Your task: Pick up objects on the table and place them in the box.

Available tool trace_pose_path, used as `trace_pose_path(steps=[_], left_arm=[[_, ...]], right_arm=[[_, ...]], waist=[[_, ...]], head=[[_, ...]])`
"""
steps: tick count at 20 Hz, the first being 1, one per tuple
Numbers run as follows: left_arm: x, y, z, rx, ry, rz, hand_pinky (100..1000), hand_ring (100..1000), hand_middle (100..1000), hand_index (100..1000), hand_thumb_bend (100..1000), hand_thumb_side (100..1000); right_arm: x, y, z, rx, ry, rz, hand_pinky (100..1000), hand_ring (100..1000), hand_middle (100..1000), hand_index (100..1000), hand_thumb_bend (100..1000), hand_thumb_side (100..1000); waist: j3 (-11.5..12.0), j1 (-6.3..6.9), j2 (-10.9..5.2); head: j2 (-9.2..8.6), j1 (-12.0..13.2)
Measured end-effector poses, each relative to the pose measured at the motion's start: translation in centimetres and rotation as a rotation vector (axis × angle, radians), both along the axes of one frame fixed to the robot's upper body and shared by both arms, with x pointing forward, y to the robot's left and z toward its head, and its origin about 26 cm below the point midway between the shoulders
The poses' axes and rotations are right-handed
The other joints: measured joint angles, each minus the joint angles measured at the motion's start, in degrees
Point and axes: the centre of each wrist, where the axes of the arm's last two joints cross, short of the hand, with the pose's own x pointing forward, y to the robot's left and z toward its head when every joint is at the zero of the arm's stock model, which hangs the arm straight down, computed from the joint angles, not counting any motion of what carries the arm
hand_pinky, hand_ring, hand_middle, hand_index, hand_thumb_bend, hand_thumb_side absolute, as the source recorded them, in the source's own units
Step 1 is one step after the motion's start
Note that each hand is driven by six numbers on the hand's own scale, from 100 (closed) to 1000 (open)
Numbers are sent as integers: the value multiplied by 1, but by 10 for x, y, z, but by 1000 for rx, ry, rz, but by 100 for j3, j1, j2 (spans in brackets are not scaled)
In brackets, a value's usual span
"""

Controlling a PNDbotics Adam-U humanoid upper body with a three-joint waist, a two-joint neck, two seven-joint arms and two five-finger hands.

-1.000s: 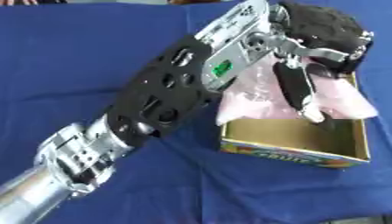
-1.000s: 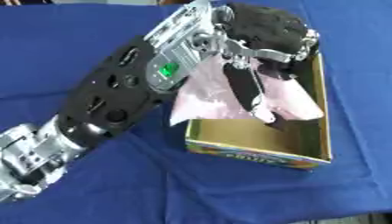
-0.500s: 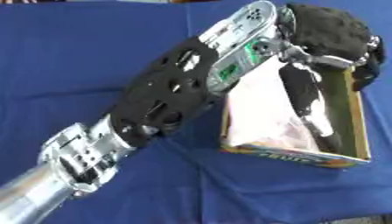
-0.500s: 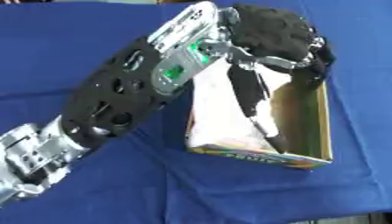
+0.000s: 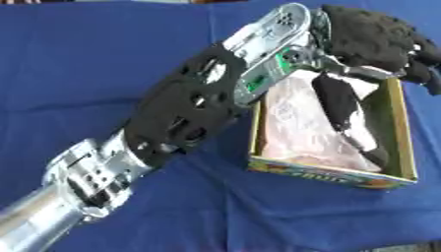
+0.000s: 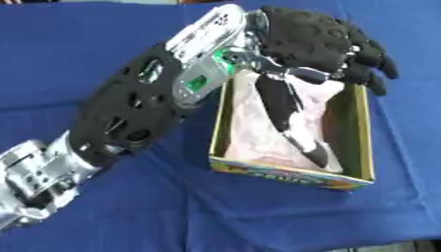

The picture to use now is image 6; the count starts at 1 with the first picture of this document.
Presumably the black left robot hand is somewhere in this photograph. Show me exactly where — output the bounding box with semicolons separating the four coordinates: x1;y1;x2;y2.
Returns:
244;5;402;169

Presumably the open cardboard box green inside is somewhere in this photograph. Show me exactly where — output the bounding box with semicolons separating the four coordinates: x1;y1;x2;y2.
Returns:
208;72;378;192

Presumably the pale pink soft item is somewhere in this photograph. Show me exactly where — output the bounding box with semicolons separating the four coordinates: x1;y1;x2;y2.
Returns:
221;69;348;173

